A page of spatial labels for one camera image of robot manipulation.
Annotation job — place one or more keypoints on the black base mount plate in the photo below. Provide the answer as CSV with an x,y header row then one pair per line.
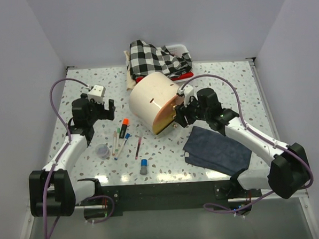
x,y
117,200

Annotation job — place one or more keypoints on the white plastic basket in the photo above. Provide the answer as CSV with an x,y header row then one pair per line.
x,y
177,50

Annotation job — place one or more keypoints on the green cap marker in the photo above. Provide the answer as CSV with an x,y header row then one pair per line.
x,y
117,139

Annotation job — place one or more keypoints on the dark red pen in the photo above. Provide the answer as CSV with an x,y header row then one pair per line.
x,y
138,147

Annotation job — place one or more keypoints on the blue grey stamp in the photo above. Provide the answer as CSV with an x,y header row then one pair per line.
x,y
143,170

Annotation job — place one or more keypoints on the orange black highlighter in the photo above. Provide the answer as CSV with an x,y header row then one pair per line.
x,y
123,128

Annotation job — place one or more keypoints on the blue cap marker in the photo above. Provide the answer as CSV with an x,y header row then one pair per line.
x,y
116,157

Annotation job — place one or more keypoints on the beige cap marker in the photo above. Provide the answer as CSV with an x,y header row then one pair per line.
x,y
114,143

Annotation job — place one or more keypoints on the black white checkered cloth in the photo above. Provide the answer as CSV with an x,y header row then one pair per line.
x,y
146,59

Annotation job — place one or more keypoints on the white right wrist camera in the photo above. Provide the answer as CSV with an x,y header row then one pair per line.
x,y
186,91

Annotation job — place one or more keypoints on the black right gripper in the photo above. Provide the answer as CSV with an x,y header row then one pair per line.
x,y
181,111

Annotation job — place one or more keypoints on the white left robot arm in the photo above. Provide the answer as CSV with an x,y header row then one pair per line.
x,y
51,187

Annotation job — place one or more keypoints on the small clear round container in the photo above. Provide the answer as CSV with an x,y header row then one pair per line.
x,y
102,151

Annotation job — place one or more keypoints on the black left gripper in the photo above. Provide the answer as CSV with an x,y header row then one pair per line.
x,y
106,115

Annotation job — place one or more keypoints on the beige round drawer organizer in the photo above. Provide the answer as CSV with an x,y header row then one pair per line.
x,y
153,100

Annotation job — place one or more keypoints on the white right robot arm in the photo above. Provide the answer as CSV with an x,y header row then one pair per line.
x,y
288,164

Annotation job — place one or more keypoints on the dark blue towel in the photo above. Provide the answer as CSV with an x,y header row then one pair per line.
x,y
211,150

